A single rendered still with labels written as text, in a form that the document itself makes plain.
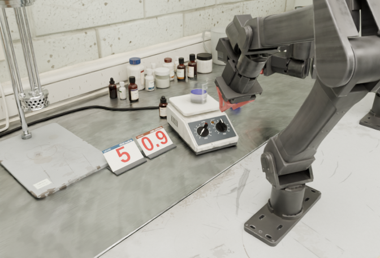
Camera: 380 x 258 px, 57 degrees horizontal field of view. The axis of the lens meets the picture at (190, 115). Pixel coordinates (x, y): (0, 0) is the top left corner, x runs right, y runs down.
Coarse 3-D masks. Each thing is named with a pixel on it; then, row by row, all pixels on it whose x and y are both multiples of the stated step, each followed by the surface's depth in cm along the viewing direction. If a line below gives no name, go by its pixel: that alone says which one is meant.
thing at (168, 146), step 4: (168, 136) 96; (140, 144) 91; (168, 144) 95; (172, 144) 95; (160, 148) 93; (164, 148) 93; (168, 148) 93; (144, 152) 90; (148, 152) 90; (152, 152) 91; (156, 152) 91; (160, 152) 91; (164, 152) 92; (148, 156) 90; (152, 156) 90
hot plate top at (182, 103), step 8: (184, 96) 103; (208, 96) 103; (176, 104) 98; (184, 104) 98; (192, 104) 98; (208, 104) 98; (216, 104) 98; (184, 112) 94; (192, 112) 94; (200, 112) 95
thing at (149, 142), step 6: (156, 132) 95; (162, 132) 96; (144, 138) 92; (150, 138) 93; (156, 138) 94; (162, 138) 95; (168, 138) 95; (144, 144) 91; (150, 144) 92; (156, 144) 93; (162, 144) 94; (150, 150) 91
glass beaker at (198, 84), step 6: (192, 78) 98; (198, 78) 99; (204, 78) 99; (192, 84) 95; (198, 84) 95; (204, 84) 95; (192, 90) 96; (198, 90) 96; (204, 90) 96; (192, 96) 97; (198, 96) 96; (204, 96) 97; (192, 102) 98; (198, 102) 97; (204, 102) 98
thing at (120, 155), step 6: (126, 144) 89; (132, 144) 90; (114, 150) 86; (120, 150) 87; (126, 150) 88; (132, 150) 89; (138, 150) 89; (108, 156) 85; (114, 156) 86; (120, 156) 86; (126, 156) 87; (132, 156) 88; (138, 156) 89; (114, 162) 85; (120, 162) 86; (126, 162) 86; (114, 168) 84
